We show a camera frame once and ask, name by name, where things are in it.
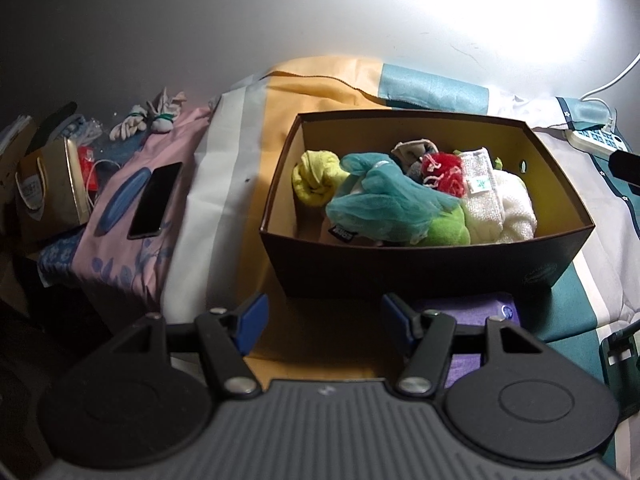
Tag white gloves bundle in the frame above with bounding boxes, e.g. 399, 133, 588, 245
109, 87, 189, 142

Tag black smartphone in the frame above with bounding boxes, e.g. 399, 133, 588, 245
127, 162, 184, 240

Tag green rolled sock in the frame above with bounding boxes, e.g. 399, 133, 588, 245
417, 207, 472, 247

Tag pink floral sheet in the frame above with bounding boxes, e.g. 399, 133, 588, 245
70, 105, 222, 311

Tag white power cable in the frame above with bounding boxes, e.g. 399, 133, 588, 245
580, 52, 640, 101

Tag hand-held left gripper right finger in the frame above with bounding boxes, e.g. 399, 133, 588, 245
381, 292, 544, 397

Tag colour-block folded quilt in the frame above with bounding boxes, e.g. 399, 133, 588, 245
220, 55, 621, 131

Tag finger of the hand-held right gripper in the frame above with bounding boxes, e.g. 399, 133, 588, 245
609, 149, 640, 183

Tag red rolled sock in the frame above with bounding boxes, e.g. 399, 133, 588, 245
420, 151, 466, 196

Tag red packet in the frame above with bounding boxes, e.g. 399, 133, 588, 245
77, 146, 97, 177

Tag thin white cord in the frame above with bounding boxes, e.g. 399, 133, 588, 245
84, 159, 119, 207

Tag yellow towel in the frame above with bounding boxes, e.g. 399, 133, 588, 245
291, 150, 351, 210

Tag cardboard box with papers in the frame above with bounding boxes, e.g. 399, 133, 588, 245
0, 115, 42, 173

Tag blue floral cloth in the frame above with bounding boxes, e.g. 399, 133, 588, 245
37, 240, 84, 286

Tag grey sock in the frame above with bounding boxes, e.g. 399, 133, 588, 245
391, 137, 441, 177

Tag gold paper gift bag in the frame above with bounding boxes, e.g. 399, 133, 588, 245
15, 137, 92, 232

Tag white dishcloth with label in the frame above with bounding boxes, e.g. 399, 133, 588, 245
459, 146, 505, 241

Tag brown cardboard box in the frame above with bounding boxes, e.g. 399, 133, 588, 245
259, 111, 597, 301

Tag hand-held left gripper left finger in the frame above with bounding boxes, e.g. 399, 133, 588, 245
102, 292, 269, 397

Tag dark teal plastic frame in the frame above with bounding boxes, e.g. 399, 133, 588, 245
600, 319, 640, 386

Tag white plug with cable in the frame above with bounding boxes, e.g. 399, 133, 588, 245
582, 96, 619, 134

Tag purple cloth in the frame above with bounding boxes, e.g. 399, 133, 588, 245
415, 292, 521, 386

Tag white fluffy towel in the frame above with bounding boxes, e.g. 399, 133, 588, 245
492, 167, 539, 244

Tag white power strip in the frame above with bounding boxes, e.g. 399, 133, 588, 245
565, 127, 629, 152

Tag teal mesh bath pouf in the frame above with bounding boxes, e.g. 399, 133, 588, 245
326, 152, 463, 245

